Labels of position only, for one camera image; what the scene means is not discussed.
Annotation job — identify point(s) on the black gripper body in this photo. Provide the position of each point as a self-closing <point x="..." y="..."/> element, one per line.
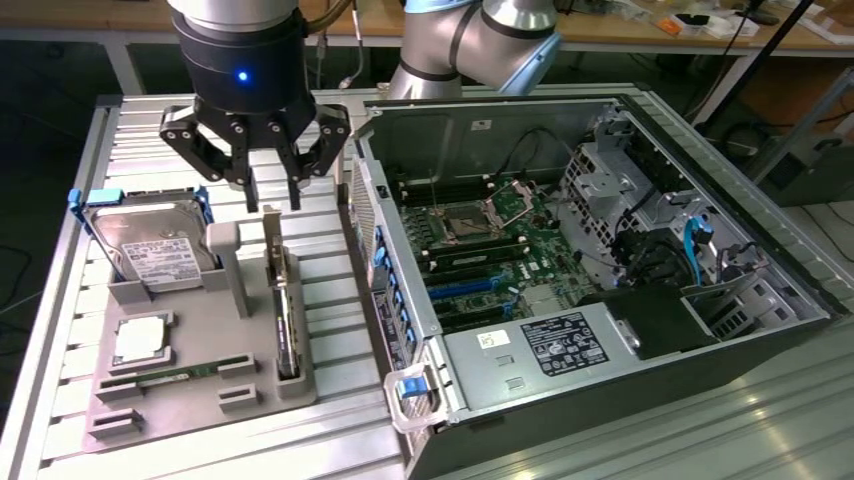
<point x="241" y="60"/>

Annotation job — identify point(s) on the green graphics card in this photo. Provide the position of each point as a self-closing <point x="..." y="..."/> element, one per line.
<point x="284" y="300"/>

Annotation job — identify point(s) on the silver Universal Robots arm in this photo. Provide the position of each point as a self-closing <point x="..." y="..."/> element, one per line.
<point x="434" y="50"/>

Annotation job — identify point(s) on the blue disk caddy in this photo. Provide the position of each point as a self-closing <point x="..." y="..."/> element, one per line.
<point x="107" y="196"/>

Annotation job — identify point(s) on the silver hard disk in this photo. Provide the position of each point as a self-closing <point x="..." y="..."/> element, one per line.
<point x="154" y="250"/>

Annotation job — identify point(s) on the CPU socket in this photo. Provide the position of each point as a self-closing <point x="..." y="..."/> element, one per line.
<point x="468" y="222"/>

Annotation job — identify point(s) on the metal socket cover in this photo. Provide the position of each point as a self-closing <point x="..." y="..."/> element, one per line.
<point x="514" y="202"/>

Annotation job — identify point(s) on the black RAM stick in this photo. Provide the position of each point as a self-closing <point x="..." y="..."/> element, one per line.
<point x="477" y="256"/>

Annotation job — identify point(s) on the grey parts rack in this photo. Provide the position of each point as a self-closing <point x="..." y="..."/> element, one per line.
<point x="201" y="340"/>

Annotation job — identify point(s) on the green motherboard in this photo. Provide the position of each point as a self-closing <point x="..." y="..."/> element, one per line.
<point x="534" y="250"/>

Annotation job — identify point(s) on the silver CPU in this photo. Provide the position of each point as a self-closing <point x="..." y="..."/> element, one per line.
<point x="141" y="337"/>

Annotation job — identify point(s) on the metal disk bay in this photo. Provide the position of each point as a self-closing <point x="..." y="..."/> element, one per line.
<point x="601" y="190"/>

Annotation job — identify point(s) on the green RAM stick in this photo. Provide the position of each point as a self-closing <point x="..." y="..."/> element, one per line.
<point x="181" y="374"/>

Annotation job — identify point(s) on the silver chipset heatsink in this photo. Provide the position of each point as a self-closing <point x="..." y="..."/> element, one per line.
<point x="542" y="300"/>

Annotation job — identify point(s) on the blue case latch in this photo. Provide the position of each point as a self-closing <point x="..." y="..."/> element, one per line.
<point x="410" y="389"/>

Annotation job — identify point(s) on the grey power supply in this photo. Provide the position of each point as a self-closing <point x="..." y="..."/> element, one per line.
<point x="488" y="370"/>

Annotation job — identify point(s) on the black desk device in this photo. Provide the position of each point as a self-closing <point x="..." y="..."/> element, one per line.
<point x="761" y="15"/>

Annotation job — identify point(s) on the black open PC case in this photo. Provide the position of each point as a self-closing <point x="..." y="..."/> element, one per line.
<point x="601" y="425"/>

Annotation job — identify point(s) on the black tripod pole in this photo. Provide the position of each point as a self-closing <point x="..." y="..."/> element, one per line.
<point x="781" y="35"/>

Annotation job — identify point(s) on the grey floor cabinet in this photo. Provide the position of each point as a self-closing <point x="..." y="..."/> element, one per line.
<point x="821" y="175"/>

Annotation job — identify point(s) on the wooden desk white frame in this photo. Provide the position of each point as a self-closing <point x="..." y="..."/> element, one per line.
<point x="81" y="15"/>

